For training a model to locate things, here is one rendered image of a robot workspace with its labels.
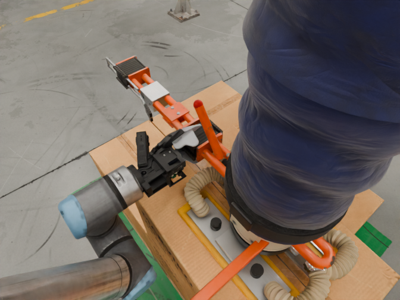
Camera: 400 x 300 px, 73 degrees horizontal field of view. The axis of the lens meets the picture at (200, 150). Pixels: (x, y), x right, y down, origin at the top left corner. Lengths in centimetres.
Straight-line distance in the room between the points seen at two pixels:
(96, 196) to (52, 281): 18
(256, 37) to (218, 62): 282
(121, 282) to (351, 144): 49
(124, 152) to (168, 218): 88
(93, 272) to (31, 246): 157
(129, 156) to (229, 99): 74
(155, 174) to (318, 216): 37
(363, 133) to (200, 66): 279
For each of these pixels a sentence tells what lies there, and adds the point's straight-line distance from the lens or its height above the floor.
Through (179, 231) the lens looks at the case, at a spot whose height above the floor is 107.
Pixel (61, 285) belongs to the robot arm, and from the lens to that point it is 52.
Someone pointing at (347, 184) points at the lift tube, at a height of 148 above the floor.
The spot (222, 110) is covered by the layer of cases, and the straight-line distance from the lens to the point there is 174.
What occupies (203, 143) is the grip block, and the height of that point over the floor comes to 122.
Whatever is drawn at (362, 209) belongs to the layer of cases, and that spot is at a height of 54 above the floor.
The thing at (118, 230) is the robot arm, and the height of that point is 111.
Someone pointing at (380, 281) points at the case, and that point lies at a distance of 82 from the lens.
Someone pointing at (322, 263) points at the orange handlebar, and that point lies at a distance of 62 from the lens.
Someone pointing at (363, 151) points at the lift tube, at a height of 153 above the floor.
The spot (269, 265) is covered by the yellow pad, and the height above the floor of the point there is 108.
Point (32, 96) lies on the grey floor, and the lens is 310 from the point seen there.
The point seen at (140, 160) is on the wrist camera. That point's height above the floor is 122.
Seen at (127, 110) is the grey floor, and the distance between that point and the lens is 260.
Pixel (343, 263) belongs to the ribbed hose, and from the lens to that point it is 69.
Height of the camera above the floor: 175
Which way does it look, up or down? 52 degrees down
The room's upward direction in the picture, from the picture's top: straight up
